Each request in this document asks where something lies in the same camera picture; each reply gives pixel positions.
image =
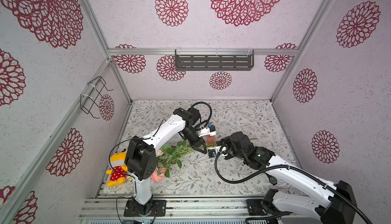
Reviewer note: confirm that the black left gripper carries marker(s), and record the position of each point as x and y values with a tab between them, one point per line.
198	143

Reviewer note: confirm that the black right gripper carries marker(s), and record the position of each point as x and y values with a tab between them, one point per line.
225	147

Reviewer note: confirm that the pink artificial rose stem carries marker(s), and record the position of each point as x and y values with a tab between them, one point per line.
162	171

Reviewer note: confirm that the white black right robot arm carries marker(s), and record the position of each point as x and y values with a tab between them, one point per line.
325	201

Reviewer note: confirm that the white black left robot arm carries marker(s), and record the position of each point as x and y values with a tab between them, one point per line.
141	154

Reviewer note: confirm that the black wristwatch on table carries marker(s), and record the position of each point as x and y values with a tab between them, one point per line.
272	180

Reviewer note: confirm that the yellow plush toy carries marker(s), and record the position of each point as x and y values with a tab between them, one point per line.
119	171

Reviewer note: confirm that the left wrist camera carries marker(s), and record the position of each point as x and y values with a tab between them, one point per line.
207	131

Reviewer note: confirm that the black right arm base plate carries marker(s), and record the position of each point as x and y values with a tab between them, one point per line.
257	207

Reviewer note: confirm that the dark grey wall shelf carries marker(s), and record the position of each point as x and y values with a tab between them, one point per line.
216	62

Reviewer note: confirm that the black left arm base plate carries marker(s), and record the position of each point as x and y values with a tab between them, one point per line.
153	208

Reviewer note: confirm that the black wire wall basket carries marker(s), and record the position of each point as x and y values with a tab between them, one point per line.
89	100

